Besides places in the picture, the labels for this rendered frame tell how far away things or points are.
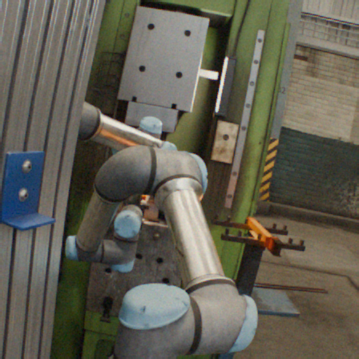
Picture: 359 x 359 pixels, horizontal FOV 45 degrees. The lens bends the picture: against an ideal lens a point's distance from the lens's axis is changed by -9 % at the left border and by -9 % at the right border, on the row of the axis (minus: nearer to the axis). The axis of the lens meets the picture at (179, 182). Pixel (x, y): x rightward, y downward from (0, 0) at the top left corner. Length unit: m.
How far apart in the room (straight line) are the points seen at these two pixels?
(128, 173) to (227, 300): 0.39
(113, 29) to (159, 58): 0.30
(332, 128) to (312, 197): 1.25
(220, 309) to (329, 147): 7.22
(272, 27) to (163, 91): 0.58
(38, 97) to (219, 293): 0.50
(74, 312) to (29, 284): 1.58
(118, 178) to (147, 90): 0.82
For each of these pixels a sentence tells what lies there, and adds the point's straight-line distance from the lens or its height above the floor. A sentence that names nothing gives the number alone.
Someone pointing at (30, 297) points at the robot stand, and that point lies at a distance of 0.69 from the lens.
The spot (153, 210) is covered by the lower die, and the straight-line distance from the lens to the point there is 1.88.
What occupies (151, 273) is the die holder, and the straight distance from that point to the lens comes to 1.89.
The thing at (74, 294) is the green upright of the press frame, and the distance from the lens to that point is 2.20.
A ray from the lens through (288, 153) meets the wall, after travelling 7.84.
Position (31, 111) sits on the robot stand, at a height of 1.33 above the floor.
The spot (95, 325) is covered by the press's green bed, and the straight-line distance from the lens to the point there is 2.03.
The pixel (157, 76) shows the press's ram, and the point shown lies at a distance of 1.84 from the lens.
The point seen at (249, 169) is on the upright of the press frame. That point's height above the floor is 1.18.
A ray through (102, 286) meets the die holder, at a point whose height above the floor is 0.60.
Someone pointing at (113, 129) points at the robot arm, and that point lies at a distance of 1.24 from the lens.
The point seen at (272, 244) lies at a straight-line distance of 1.54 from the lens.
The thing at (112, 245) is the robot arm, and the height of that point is 0.93.
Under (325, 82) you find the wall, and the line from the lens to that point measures 7.98.
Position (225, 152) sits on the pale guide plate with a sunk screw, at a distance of 1.96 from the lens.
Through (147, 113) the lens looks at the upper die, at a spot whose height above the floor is 1.33.
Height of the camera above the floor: 1.36
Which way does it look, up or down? 9 degrees down
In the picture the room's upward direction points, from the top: 11 degrees clockwise
